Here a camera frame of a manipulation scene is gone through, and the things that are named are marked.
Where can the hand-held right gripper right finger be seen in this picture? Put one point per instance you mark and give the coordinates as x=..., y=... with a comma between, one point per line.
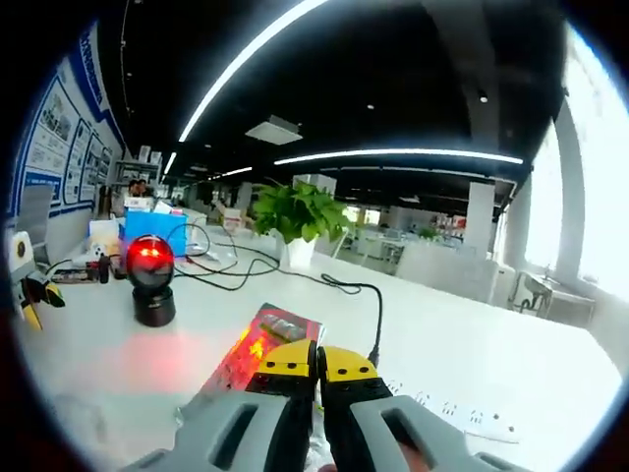
x=373, y=432

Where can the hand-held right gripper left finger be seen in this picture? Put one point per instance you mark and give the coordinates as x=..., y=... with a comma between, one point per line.
x=245, y=428

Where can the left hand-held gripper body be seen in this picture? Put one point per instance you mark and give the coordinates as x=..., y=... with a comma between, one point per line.
x=20, y=255

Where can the black yellow sheet goods packet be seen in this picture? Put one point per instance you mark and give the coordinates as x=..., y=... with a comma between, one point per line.
x=275, y=327

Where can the person's right hand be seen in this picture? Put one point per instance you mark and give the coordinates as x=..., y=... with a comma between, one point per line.
x=326, y=467

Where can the black flat case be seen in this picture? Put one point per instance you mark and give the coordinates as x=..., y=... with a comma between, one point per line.
x=74, y=276

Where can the small black bottle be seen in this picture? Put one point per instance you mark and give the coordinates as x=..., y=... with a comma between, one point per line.
x=103, y=270

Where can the white power strip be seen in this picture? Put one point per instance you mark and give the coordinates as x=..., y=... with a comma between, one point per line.
x=467, y=418

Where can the black barcode scanner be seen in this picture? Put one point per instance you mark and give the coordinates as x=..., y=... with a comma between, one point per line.
x=152, y=305

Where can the blue plastic crate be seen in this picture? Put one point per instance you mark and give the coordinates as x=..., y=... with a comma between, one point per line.
x=152, y=231

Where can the white cardboard box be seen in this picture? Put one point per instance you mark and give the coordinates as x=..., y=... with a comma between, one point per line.
x=147, y=205

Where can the metal storage shelf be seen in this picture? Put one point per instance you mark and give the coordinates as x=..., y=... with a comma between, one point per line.
x=140, y=169

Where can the short ceiling light strip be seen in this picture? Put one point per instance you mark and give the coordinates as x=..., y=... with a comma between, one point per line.
x=170, y=163

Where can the white desk partition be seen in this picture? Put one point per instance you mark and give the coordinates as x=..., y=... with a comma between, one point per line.
x=447, y=273

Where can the potted green plant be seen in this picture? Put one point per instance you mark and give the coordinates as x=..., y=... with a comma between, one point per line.
x=300, y=211

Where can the white side desk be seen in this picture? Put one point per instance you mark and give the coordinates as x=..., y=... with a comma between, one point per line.
x=555, y=290

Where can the white square pillar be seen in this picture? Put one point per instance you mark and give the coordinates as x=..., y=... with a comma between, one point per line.
x=480, y=216

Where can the white ceiling vent panel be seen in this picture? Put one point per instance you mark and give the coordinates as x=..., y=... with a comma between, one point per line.
x=272, y=130

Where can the long ceiling light strip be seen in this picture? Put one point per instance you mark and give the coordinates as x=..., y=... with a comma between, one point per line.
x=236, y=69
x=393, y=153

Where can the narrow bright window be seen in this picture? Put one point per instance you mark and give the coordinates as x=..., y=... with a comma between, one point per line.
x=543, y=206

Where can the large bright window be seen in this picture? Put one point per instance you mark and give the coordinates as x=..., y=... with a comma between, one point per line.
x=599, y=196

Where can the blue white wall poster boards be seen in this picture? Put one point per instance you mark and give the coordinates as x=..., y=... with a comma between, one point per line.
x=54, y=128

